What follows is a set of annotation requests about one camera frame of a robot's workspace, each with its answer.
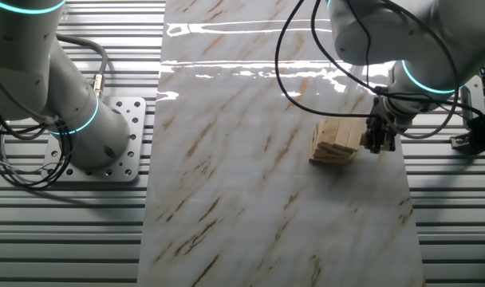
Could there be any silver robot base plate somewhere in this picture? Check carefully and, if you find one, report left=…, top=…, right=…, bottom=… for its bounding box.
left=41, top=96, right=147, bottom=183

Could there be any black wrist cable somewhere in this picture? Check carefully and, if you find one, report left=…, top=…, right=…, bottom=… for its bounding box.
left=274, top=0, right=379, bottom=120
left=310, top=0, right=387, bottom=96

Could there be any grey looped cable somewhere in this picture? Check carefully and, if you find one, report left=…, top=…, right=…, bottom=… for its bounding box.
left=380, top=0, right=461, bottom=140

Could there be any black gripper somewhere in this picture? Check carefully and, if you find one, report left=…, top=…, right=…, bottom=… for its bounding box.
left=362, top=96, right=403, bottom=155

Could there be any grey clamp device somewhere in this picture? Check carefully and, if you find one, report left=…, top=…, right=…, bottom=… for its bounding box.
left=449, top=113, right=485, bottom=152

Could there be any silver depth camera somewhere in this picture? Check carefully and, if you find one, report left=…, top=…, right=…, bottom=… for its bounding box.
left=460, top=75, right=485, bottom=120

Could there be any white marble pattern mat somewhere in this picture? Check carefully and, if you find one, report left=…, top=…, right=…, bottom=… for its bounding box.
left=136, top=0, right=427, bottom=287

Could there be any grey cable with metal connector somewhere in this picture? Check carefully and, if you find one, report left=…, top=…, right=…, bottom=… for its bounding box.
left=57, top=33, right=109, bottom=100

